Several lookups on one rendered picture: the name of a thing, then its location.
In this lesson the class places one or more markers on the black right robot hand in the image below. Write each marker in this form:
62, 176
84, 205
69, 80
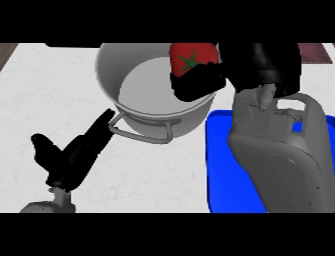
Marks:
264, 63

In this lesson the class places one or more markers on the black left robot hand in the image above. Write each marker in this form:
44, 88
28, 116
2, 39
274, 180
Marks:
76, 156

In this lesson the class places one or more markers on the red tomato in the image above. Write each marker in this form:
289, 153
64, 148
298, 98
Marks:
191, 58

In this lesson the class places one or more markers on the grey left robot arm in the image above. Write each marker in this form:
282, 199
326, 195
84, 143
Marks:
53, 205

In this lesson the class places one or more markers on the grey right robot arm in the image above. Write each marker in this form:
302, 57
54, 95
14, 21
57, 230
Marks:
283, 160

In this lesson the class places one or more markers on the grey metal pot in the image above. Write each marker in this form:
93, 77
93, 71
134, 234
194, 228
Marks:
141, 93

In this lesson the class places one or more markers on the blue tray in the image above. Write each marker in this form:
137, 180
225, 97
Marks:
224, 173

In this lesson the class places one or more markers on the dark red placemat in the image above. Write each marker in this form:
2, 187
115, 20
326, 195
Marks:
315, 53

